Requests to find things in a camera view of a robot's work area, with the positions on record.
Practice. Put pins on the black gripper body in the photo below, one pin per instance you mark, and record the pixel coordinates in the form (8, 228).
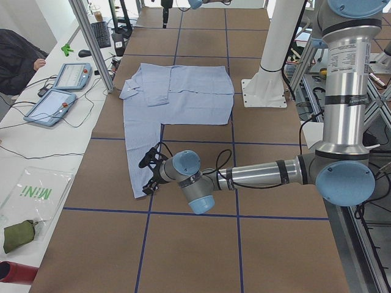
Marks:
(165, 12)
(155, 176)

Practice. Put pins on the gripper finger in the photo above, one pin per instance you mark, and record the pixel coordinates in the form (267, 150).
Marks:
(150, 188)

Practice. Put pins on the light blue striped shirt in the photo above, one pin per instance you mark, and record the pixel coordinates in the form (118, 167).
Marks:
(170, 95)

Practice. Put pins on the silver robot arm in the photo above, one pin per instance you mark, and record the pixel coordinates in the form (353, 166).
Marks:
(338, 167)
(194, 4)

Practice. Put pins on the black keyboard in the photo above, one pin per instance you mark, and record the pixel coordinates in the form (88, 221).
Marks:
(101, 32)

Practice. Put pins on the black computer mouse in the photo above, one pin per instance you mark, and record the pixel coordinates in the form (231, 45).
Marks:
(84, 53)

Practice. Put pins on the green plastic toy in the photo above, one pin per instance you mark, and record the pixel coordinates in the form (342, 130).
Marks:
(66, 49)

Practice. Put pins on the clear plastic bag green print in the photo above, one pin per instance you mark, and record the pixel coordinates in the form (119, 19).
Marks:
(36, 196)

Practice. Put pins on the lower blue teach pendant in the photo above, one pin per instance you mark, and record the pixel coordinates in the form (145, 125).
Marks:
(51, 107)

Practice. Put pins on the blue teach pendant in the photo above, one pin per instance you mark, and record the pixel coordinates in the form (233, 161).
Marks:
(73, 76)
(51, 107)

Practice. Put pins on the upper blue teach pendant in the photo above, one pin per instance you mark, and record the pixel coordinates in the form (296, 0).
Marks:
(73, 76)

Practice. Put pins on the olive green pouch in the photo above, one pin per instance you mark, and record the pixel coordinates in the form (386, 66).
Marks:
(19, 234)

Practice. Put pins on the person in black jacket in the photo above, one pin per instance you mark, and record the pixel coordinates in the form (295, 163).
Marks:
(20, 60)

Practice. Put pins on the red cylinder bottle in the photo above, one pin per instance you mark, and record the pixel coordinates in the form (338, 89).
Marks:
(12, 272)

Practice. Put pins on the aluminium frame post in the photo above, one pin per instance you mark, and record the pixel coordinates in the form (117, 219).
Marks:
(84, 24)

